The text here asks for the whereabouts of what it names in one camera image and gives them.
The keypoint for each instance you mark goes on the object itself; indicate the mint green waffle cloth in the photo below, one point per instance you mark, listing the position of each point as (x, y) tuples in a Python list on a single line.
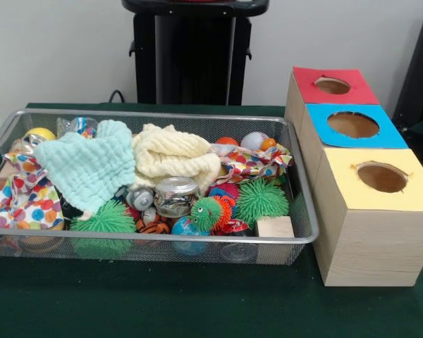
[(88, 165)]

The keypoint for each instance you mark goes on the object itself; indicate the black monitor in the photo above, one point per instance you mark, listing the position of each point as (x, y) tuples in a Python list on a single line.
[(419, 70)]

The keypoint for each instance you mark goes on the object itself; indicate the cream waffle cloth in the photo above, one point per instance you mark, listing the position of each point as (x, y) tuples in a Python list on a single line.
[(172, 158)]

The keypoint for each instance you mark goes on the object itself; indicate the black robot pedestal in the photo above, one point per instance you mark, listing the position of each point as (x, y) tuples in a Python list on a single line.
[(197, 53)]

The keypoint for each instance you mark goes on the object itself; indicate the crushed silver can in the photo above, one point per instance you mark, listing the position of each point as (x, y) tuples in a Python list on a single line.
[(176, 199)]

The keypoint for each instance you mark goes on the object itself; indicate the plain wooden block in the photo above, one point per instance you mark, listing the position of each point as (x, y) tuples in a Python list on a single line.
[(275, 227)]

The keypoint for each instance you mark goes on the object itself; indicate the large green spiky ball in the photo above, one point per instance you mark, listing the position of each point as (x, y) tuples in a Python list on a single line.
[(105, 220)]

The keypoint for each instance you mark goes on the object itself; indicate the small green spiky ball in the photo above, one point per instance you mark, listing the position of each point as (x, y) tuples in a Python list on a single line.
[(262, 202)]

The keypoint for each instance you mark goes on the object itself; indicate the large polka dot cloth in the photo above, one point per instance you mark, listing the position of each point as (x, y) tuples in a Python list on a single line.
[(24, 204)]

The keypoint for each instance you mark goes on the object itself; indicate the small polka dot cloth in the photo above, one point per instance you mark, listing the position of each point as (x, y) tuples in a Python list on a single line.
[(254, 162)]

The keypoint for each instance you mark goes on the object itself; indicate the wooden box with three holes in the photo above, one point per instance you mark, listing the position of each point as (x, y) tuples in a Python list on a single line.
[(373, 246)]

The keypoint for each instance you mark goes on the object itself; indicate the yellow ball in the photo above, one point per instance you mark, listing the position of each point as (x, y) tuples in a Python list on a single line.
[(40, 134)]

